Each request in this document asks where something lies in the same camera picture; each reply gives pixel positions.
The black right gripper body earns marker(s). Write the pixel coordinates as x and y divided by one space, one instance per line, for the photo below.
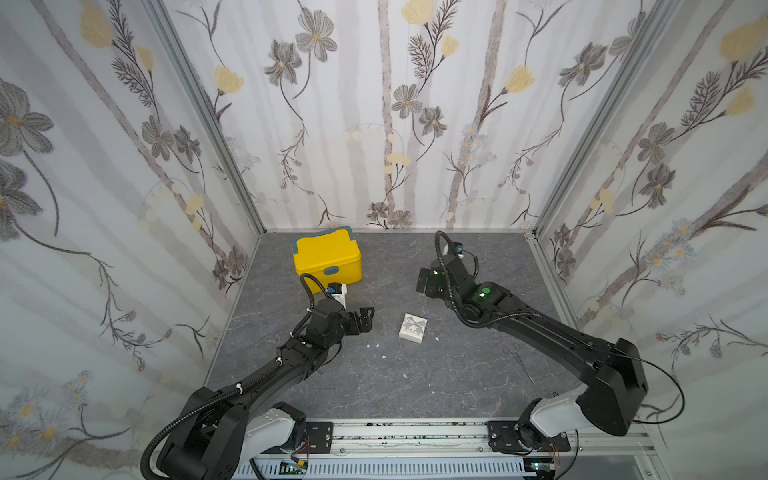
428 280

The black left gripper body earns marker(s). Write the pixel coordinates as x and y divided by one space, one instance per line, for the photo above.
350 324

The white gift box lid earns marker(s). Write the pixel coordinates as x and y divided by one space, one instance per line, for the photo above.
413 328

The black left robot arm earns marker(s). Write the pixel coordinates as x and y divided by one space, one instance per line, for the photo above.
206 440

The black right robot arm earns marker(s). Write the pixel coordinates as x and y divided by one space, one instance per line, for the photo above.
613 383

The yellow plastic storage box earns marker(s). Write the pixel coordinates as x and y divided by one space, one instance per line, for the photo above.
330 256

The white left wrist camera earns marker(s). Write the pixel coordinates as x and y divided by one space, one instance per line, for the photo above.
338 291

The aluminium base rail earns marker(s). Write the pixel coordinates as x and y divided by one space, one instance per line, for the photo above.
273 434

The white slotted cable duct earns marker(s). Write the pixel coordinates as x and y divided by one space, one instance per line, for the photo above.
389 468

